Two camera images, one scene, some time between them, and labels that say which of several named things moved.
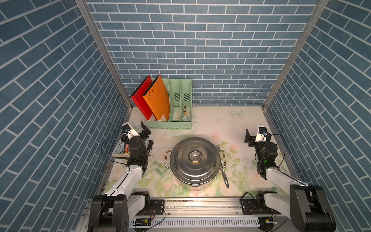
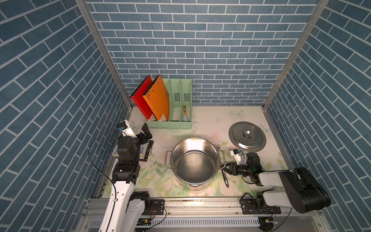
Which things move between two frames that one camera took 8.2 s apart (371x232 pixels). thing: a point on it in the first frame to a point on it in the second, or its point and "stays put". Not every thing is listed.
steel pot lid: (195, 157) to (247, 136)
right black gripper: (248, 137) to (233, 168)
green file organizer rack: (179, 92) stays put
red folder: (138, 98) stays put
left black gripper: (144, 135) stays put
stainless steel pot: (195, 161) stays put
